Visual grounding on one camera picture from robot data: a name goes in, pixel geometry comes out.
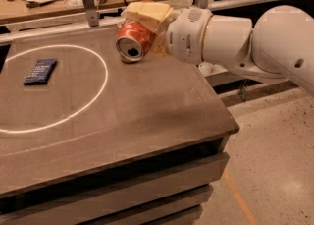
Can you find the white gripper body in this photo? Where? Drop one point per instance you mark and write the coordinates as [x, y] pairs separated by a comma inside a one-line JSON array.
[[186, 35]]

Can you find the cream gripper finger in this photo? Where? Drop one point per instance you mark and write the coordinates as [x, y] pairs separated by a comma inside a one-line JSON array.
[[159, 45], [154, 16]]

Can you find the red coke can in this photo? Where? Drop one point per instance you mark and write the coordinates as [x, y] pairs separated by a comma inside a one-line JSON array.
[[133, 41]]

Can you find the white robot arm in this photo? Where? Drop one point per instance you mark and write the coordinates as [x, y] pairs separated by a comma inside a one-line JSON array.
[[278, 46]]

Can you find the dark blue snack bar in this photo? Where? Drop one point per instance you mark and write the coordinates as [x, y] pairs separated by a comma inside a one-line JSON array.
[[41, 72]]

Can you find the grey counter drawer cabinet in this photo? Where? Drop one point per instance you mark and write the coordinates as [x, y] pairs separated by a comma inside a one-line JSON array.
[[167, 188]]

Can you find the grey metal rail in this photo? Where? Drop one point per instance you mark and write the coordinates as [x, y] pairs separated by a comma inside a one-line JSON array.
[[78, 22]]

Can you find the grey metal post left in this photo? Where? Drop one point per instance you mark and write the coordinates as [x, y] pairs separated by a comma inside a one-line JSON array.
[[91, 13]]

